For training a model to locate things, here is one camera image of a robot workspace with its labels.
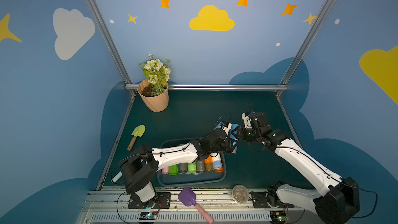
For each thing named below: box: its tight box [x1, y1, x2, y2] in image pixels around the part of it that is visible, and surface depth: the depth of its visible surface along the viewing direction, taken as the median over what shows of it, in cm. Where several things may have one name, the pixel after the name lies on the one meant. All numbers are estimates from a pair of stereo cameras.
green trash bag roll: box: [168, 164, 179, 176], surface depth 82 cm
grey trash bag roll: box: [178, 162, 188, 174], surface depth 80 cm
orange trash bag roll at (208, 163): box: [204, 155, 215, 172], surface depth 80 cm
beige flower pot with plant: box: [137, 53, 172, 112], surface depth 99 cm
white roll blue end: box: [211, 151, 223, 170], surface depth 81 cm
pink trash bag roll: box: [161, 166, 169, 175], surface depth 82 cm
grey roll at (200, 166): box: [195, 159, 206, 174], surface depth 80 cm
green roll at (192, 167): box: [187, 161, 197, 174], surface depth 79 cm
